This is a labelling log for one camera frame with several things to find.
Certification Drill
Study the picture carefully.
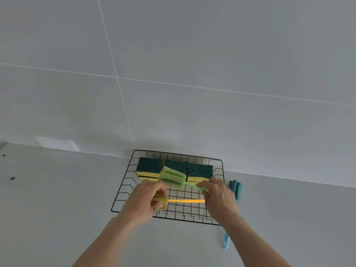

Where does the yellow sponge bottle brush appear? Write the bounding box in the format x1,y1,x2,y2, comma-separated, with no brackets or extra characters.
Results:
151,191,206,211

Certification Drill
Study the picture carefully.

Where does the person's right forearm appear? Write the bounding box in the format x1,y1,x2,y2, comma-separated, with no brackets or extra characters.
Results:
221,214,293,267

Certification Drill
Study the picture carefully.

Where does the person's left hand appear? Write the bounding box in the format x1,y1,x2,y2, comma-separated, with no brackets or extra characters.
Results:
118,179,168,224

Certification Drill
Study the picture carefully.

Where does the green sponge bottle brush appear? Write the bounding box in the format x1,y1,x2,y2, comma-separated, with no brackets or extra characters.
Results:
158,166,210,193

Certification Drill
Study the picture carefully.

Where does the blue sponge bottle brush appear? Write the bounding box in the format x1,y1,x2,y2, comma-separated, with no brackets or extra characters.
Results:
222,179,243,249

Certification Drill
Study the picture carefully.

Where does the green yellow scouring sponge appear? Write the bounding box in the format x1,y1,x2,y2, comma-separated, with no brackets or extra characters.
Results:
187,162,214,183
164,159,189,178
136,157,164,182

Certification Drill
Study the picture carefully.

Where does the black wire basket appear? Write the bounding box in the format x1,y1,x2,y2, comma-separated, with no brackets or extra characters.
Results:
111,149,225,226

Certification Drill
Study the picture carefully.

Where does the person's left forearm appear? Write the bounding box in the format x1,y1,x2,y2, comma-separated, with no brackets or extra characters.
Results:
71,213,140,267

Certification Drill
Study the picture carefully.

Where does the person's right hand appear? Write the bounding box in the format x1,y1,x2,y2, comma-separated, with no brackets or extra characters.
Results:
196,177,240,224

